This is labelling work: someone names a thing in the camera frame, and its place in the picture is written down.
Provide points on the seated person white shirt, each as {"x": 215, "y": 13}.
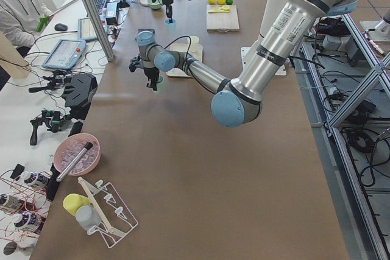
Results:
{"x": 19, "y": 22}

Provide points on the hand-held gripper tool rear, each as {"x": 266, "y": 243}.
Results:
{"x": 58, "y": 79}

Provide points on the black computer mouse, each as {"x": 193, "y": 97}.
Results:
{"x": 60, "y": 27}

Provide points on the bottle middle dark label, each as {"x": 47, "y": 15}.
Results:
{"x": 11, "y": 203}

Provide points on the cream plastic tray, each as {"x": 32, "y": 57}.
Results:
{"x": 198, "y": 54}

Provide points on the blue teach pendant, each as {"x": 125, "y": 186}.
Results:
{"x": 85, "y": 30}
{"x": 65, "y": 54}

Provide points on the blue teach pendant rear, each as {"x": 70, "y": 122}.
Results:
{"x": 85, "y": 30}

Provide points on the wooden board leaning left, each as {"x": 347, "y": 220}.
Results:
{"x": 11, "y": 60}

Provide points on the steel muddler stick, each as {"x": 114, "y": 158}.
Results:
{"x": 74, "y": 162}

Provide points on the blue cup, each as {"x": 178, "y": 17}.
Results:
{"x": 170, "y": 26}

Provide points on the cream white cup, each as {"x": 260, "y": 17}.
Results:
{"x": 193, "y": 43}

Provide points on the pink bowl with ice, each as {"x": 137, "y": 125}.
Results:
{"x": 70, "y": 147}

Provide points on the wooden stick on rack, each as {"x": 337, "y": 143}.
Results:
{"x": 91, "y": 191}

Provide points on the blue teach pendant front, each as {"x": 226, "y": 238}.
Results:
{"x": 65, "y": 54}

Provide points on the aluminium frame post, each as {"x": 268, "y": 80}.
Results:
{"x": 98, "y": 28}

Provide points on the grey cup on rack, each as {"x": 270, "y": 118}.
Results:
{"x": 87, "y": 217}

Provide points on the bottle bottom purple label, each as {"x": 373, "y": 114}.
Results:
{"x": 28, "y": 222}

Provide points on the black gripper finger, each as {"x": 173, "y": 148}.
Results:
{"x": 152, "y": 83}
{"x": 169, "y": 13}

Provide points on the hand-held gripper tool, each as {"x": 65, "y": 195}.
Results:
{"x": 58, "y": 79}
{"x": 52, "y": 119}

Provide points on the white wire cup rack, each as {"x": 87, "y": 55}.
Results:
{"x": 117, "y": 212}

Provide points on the bottle top purple label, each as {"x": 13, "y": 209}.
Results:
{"x": 34, "y": 179}

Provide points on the wooden cutting board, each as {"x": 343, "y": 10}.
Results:
{"x": 223, "y": 22}

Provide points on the mint green bowl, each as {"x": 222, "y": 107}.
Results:
{"x": 155, "y": 4}

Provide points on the hand-held gripper tool front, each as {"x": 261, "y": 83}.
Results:
{"x": 52, "y": 119}

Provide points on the lemon slices on board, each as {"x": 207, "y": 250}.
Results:
{"x": 219, "y": 9}

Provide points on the bottle purple label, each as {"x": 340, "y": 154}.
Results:
{"x": 34, "y": 179}
{"x": 28, "y": 222}

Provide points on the yellow cup on rack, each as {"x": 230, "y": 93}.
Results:
{"x": 72, "y": 202}

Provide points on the mint green cup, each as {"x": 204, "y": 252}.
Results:
{"x": 159, "y": 85}

